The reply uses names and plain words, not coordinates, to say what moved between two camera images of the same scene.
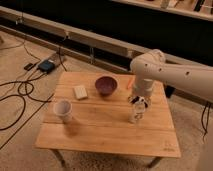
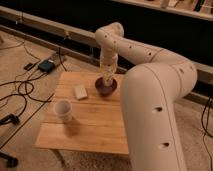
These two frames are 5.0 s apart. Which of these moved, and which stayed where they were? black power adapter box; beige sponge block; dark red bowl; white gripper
Moved: white gripper
Stayed: beige sponge block; dark red bowl; black power adapter box
